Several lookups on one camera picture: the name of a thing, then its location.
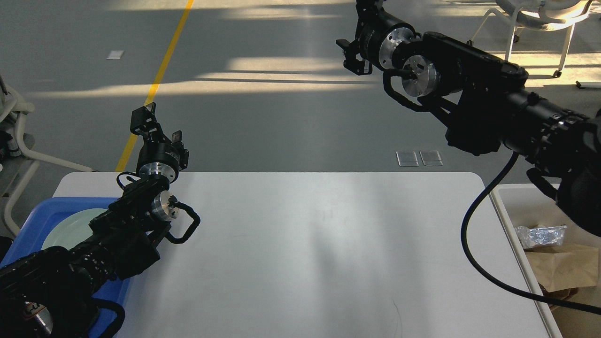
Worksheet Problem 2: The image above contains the white chair left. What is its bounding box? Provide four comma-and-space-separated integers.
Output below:
0, 80, 95, 236

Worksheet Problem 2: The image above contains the brown paper bag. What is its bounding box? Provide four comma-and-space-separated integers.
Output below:
524, 243, 600, 301

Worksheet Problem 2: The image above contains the floor outlet plate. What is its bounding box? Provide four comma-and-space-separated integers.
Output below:
396, 151, 419, 167
419, 151, 444, 166

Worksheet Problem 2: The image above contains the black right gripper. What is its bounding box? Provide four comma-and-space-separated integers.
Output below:
336, 0, 416, 76

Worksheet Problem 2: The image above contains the left floor outlet plate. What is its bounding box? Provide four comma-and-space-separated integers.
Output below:
396, 151, 419, 167

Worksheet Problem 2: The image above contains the light green plate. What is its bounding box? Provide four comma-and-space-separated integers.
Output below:
41, 208, 107, 250

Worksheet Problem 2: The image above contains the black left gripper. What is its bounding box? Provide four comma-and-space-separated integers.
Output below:
130, 102, 189, 183

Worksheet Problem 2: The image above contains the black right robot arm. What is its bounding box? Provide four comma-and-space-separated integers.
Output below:
336, 0, 600, 315

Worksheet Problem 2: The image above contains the aluminium foil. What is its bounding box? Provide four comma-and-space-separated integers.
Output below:
514, 224, 568, 249

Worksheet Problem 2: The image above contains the blue plastic tray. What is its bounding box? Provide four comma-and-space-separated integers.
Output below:
1, 197, 130, 338

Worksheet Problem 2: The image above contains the right floor outlet plate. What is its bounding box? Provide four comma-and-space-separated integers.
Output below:
419, 151, 444, 166

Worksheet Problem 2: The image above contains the white chair top right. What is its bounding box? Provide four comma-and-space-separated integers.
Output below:
467, 0, 593, 78

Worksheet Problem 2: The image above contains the white chair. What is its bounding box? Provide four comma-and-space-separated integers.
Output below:
0, 80, 95, 236
467, 0, 593, 78

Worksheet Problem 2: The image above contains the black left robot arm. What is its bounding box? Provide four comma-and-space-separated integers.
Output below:
1, 102, 201, 338

